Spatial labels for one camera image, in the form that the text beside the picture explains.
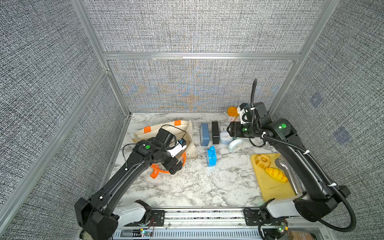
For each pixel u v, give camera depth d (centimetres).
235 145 93
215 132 100
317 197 39
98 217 37
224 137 100
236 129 60
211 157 85
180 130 58
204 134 104
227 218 75
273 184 84
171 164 64
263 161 90
